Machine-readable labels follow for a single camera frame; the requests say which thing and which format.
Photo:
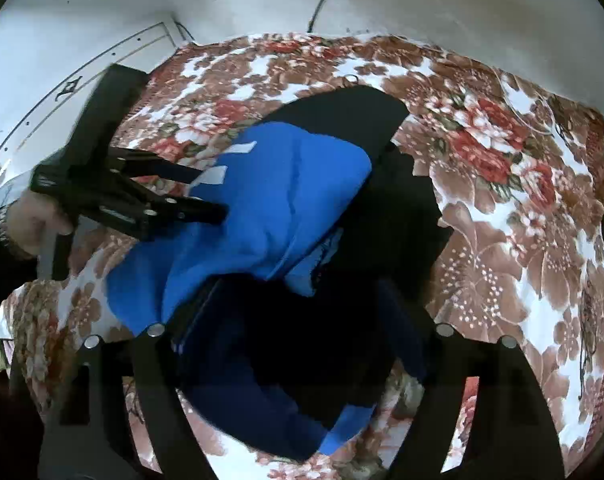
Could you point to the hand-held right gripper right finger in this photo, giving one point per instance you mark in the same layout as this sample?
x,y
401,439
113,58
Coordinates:
x,y
461,385

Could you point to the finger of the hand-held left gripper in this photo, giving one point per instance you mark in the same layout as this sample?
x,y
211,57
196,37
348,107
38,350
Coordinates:
x,y
197,213
167,166

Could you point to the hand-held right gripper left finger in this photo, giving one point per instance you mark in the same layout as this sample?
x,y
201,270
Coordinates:
x,y
147,385

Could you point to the blue and black jacket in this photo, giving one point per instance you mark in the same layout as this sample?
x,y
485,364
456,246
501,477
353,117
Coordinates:
x,y
282,175

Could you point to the person's left hand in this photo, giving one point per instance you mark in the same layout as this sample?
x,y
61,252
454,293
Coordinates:
x,y
34,225

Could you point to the white door with trim lines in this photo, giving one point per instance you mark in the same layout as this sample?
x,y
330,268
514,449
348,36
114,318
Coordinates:
x,y
57,75

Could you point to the floral brown red blanket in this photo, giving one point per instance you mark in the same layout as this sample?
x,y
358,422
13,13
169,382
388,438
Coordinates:
x,y
481,210

